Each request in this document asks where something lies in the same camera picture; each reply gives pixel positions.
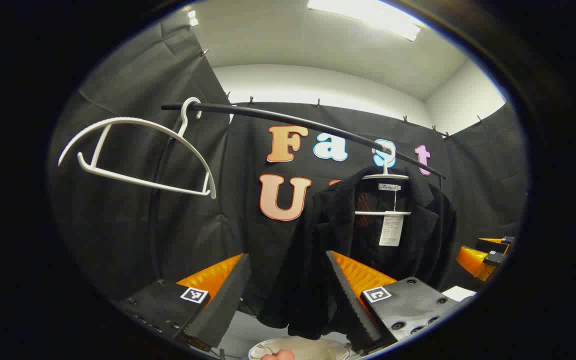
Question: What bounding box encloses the white paper garment tag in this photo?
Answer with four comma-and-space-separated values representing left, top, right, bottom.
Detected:
379, 212, 405, 247

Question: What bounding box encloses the white laundry hamper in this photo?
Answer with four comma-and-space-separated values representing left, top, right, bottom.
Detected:
248, 336, 354, 360

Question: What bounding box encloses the black knit jacket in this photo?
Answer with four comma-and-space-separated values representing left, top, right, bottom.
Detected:
258, 166, 458, 341

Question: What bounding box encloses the black backdrop cloth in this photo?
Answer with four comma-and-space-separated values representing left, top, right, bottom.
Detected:
50, 20, 526, 311

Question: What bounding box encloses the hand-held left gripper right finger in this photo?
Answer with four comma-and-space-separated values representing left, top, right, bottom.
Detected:
325, 250, 462, 355

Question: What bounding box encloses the white plastic clothes hanger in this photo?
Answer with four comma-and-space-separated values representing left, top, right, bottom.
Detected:
354, 141, 412, 217

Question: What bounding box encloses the black clothes rack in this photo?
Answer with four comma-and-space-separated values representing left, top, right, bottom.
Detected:
149, 102, 446, 283

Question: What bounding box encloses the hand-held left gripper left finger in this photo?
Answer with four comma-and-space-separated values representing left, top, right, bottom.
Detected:
117, 252, 252, 350

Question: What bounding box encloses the empty white plastic hanger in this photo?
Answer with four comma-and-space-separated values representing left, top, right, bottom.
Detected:
58, 97, 217, 200

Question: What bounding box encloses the large ceiling light panel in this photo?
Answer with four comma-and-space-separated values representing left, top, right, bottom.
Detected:
308, 0, 421, 42

